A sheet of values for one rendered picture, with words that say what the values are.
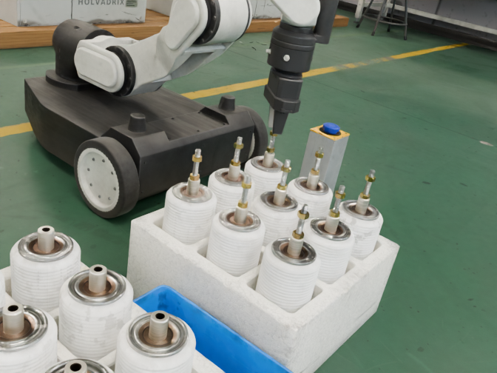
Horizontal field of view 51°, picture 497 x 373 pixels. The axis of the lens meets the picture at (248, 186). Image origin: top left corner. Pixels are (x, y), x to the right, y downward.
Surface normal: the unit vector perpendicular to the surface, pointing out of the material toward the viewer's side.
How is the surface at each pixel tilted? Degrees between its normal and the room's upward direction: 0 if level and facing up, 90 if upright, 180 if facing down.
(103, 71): 90
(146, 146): 45
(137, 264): 90
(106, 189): 90
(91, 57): 90
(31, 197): 0
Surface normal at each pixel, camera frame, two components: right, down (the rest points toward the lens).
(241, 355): -0.60, 0.23
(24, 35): 0.77, 0.40
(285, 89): 0.19, 0.47
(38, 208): 0.17, -0.88
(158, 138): 0.67, -0.34
